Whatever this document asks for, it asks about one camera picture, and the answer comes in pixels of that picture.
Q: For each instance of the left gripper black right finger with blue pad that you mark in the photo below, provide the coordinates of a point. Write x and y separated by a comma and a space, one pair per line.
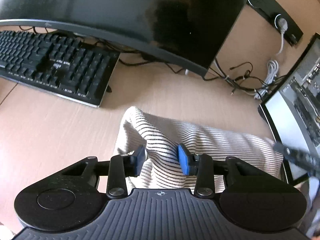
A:
200, 166

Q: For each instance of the black mechanical keyboard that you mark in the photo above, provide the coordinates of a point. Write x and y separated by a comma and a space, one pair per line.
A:
58, 64

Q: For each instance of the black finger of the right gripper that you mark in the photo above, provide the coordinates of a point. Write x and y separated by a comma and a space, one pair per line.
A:
300, 158

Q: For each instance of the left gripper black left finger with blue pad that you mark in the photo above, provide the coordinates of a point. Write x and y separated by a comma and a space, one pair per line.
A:
122, 167

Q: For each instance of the black wall socket strip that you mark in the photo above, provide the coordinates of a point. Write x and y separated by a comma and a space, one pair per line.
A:
272, 11

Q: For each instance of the striped white t-shirt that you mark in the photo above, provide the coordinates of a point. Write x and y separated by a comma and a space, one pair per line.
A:
161, 138

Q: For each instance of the glass side computer case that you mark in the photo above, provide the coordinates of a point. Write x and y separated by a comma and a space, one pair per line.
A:
292, 109

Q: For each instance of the black computer monitor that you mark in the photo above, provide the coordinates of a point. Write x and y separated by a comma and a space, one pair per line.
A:
188, 33

